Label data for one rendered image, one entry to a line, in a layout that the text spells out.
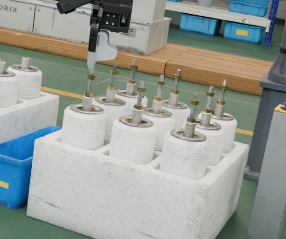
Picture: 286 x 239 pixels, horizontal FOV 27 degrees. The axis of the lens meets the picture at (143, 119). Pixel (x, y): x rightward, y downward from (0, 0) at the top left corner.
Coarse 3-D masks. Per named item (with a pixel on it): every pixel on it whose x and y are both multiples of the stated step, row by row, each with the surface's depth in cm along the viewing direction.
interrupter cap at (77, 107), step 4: (72, 104) 131; (76, 104) 132; (80, 104) 132; (72, 108) 127; (76, 108) 128; (80, 108) 130; (92, 108) 131; (96, 108) 131; (100, 108) 131; (80, 112) 126; (84, 112) 126; (88, 112) 126; (92, 112) 127; (96, 112) 127; (100, 112) 128
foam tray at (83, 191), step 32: (64, 160) 125; (96, 160) 122; (160, 160) 126; (224, 160) 134; (32, 192) 130; (64, 192) 127; (96, 192) 124; (128, 192) 121; (160, 192) 118; (192, 192) 116; (224, 192) 132; (64, 224) 128; (96, 224) 125; (128, 224) 122; (160, 224) 119; (192, 224) 117; (224, 224) 143
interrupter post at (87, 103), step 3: (84, 96) 128; (84, 99) 128; (87, 99) 128; (90, 99) 128; (84, 102) 128; (87, 102) 128; (90, 102) 129; (84, 105) 129; (87, 105) 128; (90, 105) 129; (84, 108) 129; (87, 108) 129; (90, 108) 129
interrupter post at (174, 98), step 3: (171, 93) 146; (171, 96) 146; (174, 96) 146; (177, 96) 146; (171, 99) 146; (174, 99) 146; (177, 99) 146; (171, 102) 146; (174, 102) 146; (177, 102) 147; (171, 105) 146; (174, 105) 146
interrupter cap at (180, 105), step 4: (164, 100) 150; (168, 100) 150; (164, 104) 145; (168, 104) 147; (180, 104) 148; (184, 104) 149; (172, 108) 144; (176, 108) 144; (180, 108) 144; (184, 108) 145
